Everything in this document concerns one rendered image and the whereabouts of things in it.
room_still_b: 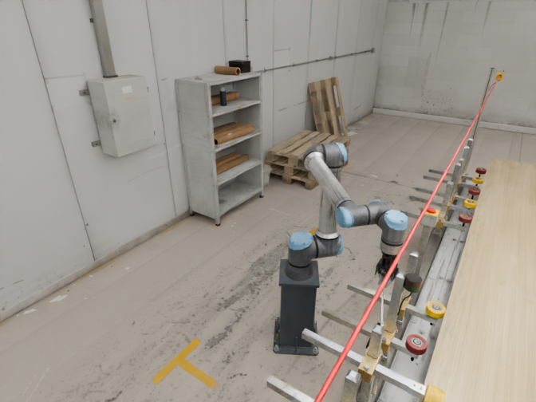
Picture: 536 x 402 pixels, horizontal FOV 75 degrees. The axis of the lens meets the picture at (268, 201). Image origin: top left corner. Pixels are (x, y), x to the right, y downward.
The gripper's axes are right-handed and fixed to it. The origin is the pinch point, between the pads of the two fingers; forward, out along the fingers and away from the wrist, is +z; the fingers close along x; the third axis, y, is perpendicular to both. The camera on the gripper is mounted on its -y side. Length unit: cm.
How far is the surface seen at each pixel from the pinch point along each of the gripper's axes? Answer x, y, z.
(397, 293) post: 8.1, 13.8, -8.5
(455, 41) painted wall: -97, -752, -74
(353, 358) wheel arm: 2.2, 42.3, 4.0
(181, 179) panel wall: -255, -111, 48
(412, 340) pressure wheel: 17.7, 16.0, 9.5
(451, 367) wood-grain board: 32.9, 20.6, 10.1
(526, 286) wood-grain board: 56, -49, 10
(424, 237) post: 7.7, -37.2, -8.2
